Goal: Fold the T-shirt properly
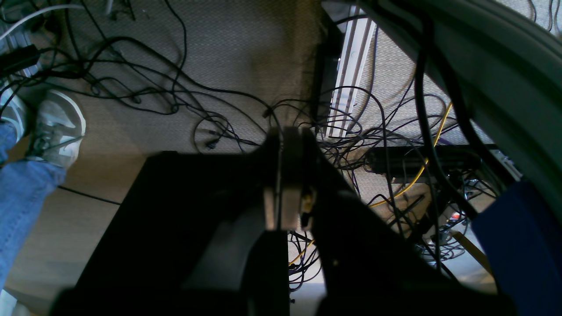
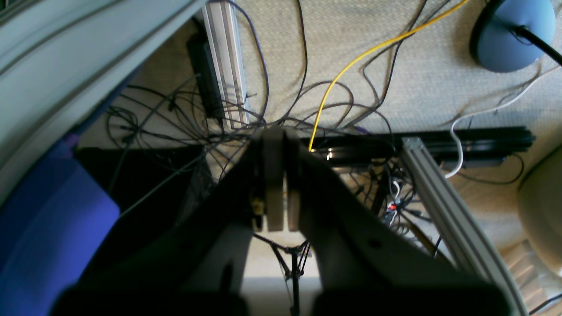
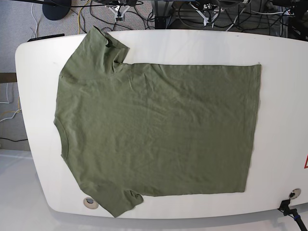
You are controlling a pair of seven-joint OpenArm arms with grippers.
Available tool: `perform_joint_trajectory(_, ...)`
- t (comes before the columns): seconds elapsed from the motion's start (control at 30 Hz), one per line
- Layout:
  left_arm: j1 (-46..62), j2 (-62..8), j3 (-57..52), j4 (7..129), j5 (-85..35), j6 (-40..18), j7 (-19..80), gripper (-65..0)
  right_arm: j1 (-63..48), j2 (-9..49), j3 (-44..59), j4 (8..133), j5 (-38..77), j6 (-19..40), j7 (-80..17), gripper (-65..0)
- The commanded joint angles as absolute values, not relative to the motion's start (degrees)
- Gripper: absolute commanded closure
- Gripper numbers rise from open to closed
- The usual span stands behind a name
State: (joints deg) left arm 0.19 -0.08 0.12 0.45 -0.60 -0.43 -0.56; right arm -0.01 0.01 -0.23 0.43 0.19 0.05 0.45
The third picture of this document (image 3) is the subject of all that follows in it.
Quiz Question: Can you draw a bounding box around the olive green T-shirt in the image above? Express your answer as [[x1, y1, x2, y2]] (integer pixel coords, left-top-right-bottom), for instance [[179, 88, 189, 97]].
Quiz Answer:
[[54, 27, 262, 217]]

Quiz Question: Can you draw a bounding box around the black flat bar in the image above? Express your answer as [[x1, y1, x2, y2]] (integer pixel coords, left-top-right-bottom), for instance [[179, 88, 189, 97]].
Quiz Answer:
[[27, 33, 65, 42]]

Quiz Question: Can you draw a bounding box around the black round stand base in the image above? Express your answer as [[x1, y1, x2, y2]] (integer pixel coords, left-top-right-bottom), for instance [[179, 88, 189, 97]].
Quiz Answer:
[[42, 0, 72, 21]]

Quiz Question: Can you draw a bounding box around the red warning triangle sticker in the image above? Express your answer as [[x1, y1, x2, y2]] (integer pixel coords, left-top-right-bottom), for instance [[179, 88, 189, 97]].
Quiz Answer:
[[304, 156, 308, 169]]

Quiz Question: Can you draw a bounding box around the black metal frame post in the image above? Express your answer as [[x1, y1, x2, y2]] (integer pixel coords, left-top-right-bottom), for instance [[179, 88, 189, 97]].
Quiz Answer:
[[151, 0, 174, 29]]

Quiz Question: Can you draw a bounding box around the left table cable grommet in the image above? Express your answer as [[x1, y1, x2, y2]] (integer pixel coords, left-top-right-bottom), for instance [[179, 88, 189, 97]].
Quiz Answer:
[[83, 197, 99, 209]]

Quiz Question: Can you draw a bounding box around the table cable grommet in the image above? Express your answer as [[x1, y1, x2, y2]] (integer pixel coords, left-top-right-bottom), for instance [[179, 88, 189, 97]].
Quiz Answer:
[[289, 188, 301, 200], [83, 197, 99, 209]]

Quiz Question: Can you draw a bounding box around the yellow floor cable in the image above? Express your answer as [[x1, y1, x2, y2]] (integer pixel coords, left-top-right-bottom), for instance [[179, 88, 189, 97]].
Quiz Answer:
[[77, 0, 92, 35]]

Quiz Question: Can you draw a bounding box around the black clamp with cable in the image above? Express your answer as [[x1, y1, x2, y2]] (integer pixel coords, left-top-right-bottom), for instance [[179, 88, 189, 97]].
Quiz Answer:
[[278, 199, 308, 231]]

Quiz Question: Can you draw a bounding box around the right table cable grommet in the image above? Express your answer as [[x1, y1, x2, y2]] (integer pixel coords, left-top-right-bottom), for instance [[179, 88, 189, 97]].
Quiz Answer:
[[289, 188, 301, 200]]

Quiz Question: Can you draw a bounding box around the white floor cable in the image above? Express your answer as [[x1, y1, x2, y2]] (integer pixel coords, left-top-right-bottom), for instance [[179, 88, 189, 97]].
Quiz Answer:
[[29, 3, 39, 37]]

